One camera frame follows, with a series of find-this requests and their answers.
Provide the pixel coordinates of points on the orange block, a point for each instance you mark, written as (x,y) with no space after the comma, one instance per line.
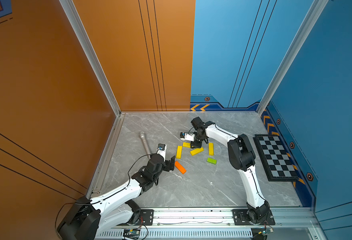
(180,167)

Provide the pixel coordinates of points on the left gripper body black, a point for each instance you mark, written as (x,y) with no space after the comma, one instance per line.
(166,166)

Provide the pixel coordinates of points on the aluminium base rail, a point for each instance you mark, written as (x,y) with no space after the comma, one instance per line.
(211,223)

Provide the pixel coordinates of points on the yellow block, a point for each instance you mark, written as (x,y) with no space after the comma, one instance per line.
(211,149)
(186,145)
(196,151)
(179,152)

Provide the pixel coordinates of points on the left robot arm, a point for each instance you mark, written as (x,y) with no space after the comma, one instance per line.
(89,217)

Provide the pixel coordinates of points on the right circuit board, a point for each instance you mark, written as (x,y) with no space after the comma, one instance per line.
(261,234)

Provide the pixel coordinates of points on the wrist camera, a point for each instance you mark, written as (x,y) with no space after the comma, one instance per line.
(185,136)
(161,150)

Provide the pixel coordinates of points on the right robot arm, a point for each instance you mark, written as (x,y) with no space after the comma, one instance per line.
(242,158)

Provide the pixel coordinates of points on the black white chessboard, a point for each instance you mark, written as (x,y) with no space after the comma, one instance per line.
(276,162)

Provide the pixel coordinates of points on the circuit board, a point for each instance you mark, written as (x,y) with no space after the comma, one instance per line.
(261,234)
(131,234)

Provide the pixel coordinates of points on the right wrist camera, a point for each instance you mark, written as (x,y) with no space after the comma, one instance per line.
(185,136)

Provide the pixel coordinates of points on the green block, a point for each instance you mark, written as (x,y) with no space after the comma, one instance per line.
(212,161)

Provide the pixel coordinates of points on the left circuit board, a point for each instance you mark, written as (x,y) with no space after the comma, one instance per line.
(131,234)

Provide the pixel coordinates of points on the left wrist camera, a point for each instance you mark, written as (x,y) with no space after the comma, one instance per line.
(161,150)

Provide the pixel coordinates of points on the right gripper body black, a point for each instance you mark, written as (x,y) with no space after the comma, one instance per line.
(198,139)

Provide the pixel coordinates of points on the grey microphone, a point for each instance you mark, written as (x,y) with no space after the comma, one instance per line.
(142,136)

